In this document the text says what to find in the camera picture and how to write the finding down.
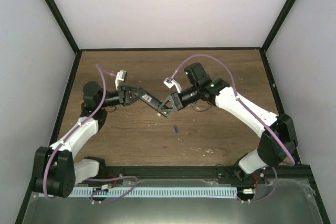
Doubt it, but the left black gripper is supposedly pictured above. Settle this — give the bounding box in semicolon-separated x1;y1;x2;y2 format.
99;86;146;108

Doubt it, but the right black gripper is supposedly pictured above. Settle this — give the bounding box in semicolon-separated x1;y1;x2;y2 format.
159;84;200;112

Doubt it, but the black remote control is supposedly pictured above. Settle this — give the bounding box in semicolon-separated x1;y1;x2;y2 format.
140;92;167;118

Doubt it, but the purple battery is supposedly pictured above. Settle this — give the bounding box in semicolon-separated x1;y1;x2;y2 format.
173;124;179;133

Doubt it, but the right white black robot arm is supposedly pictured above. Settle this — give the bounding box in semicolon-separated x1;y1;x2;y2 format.
158;62;297;184

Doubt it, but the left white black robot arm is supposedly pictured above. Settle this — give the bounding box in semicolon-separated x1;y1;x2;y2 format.
30;81;146;198

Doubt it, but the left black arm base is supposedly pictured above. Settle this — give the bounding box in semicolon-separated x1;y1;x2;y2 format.
89;163;124;179

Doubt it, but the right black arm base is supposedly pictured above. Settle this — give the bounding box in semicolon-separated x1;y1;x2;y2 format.
216;166;265;185

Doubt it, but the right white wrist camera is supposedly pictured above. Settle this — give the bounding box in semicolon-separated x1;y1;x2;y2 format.
163;77;182;93

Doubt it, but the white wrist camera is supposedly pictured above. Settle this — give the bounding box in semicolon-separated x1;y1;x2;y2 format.
163;77;182;93
114;70;127;89

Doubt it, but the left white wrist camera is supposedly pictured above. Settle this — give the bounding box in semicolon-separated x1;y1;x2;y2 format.
114;70;127;89

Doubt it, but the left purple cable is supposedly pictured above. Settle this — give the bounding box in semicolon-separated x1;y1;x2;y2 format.
43;63;139;205

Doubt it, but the light blue slotted cable duct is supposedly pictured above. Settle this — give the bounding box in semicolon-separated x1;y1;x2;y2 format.
69;187;237;199

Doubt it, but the black aluminium frame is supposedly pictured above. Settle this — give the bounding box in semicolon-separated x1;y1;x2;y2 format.
14;0;332;224

